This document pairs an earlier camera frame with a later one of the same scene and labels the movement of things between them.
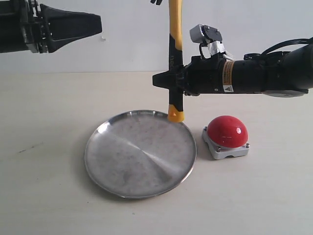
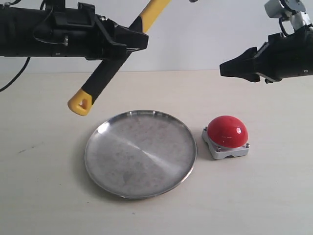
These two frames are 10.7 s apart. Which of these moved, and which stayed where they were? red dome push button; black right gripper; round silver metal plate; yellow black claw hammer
Moved: black right gripper; yellow black claw hammer
Stayed: round silver metal plate; red dome push button
